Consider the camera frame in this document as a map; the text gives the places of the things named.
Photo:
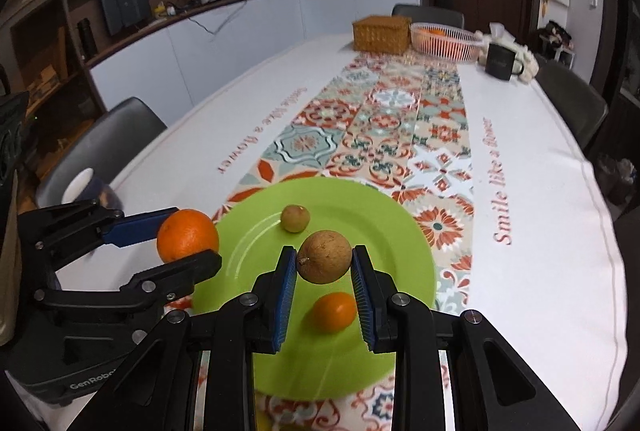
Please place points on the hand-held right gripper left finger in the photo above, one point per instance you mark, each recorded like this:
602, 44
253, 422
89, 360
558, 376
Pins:
281, 306

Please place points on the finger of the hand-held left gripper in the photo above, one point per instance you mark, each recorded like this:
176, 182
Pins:
170, 279
135, 229

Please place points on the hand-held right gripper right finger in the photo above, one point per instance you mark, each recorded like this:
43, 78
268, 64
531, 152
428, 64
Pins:
364, 306

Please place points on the large orange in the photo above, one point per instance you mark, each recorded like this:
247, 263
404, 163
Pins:
187, 233

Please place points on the brown round fruit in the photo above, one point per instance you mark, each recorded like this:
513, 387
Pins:
325, 266

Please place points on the green plate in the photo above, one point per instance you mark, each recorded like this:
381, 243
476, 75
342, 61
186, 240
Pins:
395, 251

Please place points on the small tangerine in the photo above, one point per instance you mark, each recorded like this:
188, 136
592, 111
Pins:
334, 311

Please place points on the white and blue cup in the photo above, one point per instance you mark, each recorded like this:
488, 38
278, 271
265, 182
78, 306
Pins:
87, 188

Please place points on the beige cloth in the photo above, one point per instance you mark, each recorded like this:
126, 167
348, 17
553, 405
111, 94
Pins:
9, 286

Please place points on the small green-brown fruit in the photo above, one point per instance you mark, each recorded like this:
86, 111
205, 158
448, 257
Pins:
295, 217

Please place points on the grey chair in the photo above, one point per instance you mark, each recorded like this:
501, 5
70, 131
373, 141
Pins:
570, 101
105, 136
430, 13

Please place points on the dark bag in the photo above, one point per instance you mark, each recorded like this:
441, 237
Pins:
12, 146

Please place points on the white patterned tablecloth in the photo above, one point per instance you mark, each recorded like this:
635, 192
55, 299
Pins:
525, 211

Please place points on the black thermos bottle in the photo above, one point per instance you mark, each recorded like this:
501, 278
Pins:
87, 38

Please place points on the white sideboard cabinet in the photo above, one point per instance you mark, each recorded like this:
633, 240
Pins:
240, 41

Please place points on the black coffee machine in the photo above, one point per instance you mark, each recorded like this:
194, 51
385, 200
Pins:
122, 3

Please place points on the wicker basket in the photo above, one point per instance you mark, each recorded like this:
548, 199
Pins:
382, 35

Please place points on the black mug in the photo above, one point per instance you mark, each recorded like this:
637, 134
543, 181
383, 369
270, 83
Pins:
500, 61

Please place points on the orange in pink basket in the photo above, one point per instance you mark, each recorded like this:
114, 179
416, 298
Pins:
434, 31

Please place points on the white fluffy cloth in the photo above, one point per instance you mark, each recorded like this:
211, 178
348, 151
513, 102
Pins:
525, 53

